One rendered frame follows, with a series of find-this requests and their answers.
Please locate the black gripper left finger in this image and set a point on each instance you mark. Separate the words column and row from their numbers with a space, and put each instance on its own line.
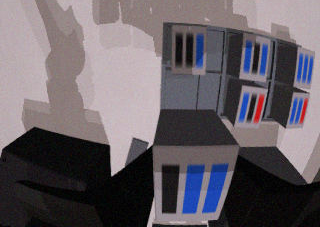
column 124, row 200

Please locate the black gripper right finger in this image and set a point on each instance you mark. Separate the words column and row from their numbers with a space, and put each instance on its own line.
column 259, row 199

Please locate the grey wall panel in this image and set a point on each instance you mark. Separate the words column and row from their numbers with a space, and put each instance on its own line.
column 317, row 177

